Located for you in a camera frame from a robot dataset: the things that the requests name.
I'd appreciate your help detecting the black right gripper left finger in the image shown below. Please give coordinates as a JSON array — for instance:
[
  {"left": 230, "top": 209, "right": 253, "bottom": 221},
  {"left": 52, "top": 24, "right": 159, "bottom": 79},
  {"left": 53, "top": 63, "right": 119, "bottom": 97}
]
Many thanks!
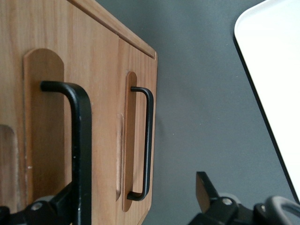
[{"left": 0, "top": 182, "right": 74, "bottom": 225}]

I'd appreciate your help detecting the grey cable loop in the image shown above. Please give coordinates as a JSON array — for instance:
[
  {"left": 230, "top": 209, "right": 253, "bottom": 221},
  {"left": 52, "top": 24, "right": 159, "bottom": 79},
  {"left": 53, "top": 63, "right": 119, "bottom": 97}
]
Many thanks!
[{"left": 254, "top": 195, "right": 300, "bottom": 225}]

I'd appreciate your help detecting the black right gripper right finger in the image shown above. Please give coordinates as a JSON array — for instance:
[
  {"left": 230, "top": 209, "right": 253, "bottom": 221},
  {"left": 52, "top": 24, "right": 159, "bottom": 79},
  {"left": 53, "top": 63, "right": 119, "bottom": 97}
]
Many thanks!
[{"left": 189, "top": 171, "right": 242, "bottom": 225}]

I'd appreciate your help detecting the wooden drawer cabinet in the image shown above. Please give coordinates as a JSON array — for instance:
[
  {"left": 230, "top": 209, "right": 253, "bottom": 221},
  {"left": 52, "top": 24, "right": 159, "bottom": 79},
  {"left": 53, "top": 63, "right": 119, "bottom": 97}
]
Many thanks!
[{"left": 67, "top": 0, "right": 158, "bottom": 60}]

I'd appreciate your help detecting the black metal drawer handle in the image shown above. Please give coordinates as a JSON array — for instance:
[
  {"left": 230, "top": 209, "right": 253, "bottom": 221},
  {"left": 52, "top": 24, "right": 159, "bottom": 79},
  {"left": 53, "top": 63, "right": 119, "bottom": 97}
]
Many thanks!
[
  {"left": 40, "top": 80, "right": 93, "bottom": 225},
  {"left": 126, "top": 86, "right": 155, "bottom": 202}
]

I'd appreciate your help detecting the wooden drawer front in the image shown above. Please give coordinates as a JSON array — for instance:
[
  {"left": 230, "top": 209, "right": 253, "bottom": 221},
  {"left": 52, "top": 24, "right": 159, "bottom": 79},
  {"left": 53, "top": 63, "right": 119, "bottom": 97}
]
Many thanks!
[
  {"left": 116, "top": 37, "right": 158, "bottom": 225},
  {"left": 0, "top": 0, "right": 121, "bottom": 225}
]

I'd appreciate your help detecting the cream rectangular tray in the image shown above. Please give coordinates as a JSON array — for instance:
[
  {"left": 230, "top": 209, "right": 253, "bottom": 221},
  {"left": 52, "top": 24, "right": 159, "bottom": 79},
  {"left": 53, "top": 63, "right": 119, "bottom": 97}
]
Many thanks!
[{"left": 233, "top": 0, "right": 300, "bottom": 204}]

